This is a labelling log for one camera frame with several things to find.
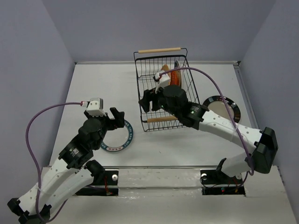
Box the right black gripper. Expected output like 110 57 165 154
139 82 180 118

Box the white plate dark green rim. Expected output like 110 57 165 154
100 120 134 153

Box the orange translucent plate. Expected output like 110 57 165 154
170 70 181 86

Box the woven tan wicker plate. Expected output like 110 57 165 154
161 64 170 72

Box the white plate green red rim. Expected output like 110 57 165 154
174 60 181 71

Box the black rimmed cream plate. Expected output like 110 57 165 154
203 95 241 123

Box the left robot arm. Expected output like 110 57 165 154
7 106 125 224

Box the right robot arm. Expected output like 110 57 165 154
138 85 278 183

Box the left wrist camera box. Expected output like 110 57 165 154
86 98 106 117

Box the black wire dish rack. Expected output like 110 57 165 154
134 48 200 132

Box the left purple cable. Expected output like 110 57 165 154
25 101 88 222

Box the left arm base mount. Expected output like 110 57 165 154
75 169 119 196

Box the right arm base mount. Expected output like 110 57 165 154
199 169 246 196

